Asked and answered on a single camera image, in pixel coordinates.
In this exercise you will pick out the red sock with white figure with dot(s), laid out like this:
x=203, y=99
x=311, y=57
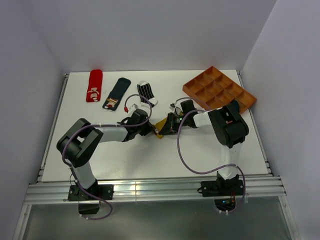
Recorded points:
x=94, y=89

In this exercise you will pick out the orange compartment tray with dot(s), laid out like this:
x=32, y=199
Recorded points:
x=212, y=89

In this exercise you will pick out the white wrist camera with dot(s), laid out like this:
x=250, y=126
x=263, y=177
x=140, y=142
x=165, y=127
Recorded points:
x=131, y=109
x=173, y=106

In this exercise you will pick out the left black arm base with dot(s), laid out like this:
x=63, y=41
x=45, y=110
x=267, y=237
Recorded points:
x=75, y=194

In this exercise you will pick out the plain navy ankle sock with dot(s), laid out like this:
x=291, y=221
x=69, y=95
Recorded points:
x=236, y=105

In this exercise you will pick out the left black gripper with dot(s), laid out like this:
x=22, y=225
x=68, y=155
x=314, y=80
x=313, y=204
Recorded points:
x=149, y=128

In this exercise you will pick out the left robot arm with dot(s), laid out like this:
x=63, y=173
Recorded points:
x=79, y=143

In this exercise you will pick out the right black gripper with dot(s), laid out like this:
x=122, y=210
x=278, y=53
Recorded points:
x=170, y=127

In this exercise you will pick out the navy sock with bear pattern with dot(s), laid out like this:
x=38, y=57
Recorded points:
x=115, y=96

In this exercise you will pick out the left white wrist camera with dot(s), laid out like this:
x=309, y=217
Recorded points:
x=131, y=109

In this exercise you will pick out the yellow sock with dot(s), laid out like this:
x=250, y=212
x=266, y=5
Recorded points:
x=162, y=128

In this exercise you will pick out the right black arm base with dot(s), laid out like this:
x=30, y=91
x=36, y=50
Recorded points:
x=231, y=191

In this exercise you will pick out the black white striped sock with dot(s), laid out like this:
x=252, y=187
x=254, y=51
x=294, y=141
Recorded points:
x=145, y=90

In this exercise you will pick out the aluminium front rail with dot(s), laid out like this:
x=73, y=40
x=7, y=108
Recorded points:
x=166, y=189

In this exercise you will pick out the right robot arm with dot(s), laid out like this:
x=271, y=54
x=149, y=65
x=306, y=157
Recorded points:
x=228, y=125

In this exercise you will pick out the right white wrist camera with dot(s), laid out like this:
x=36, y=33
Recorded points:
x=173, y=106

